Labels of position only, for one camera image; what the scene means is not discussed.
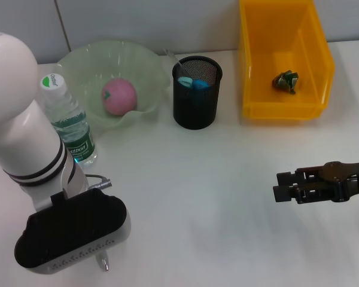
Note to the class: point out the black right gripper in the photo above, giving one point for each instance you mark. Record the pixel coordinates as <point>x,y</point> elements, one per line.
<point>350,179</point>

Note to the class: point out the green plastic wrapper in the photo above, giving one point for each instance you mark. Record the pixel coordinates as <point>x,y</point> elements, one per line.
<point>285,80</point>

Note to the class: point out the blue safety scissors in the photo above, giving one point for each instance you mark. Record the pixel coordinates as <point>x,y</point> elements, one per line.
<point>200,84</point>

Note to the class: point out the clear plastic ruler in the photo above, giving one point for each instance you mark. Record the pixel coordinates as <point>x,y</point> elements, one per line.
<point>179,64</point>

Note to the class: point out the pink toy peach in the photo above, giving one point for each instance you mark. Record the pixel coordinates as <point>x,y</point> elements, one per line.
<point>119,97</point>

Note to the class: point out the silver ballpoint pen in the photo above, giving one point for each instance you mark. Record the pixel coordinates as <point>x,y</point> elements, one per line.
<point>103,261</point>

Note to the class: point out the clear green-label water bottle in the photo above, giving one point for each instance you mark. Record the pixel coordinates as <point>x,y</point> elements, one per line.
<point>74,128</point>

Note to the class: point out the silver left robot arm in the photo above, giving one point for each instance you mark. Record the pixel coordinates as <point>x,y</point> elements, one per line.
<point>12,119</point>

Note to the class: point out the black mesh pen holder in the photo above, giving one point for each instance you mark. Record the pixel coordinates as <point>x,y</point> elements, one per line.
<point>197,110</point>

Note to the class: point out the pale green wavy fruit plate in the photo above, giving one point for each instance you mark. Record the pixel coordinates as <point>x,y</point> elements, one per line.
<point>143,68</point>

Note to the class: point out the yellow plastic bin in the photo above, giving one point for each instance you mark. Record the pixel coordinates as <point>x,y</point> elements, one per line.
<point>257,59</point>

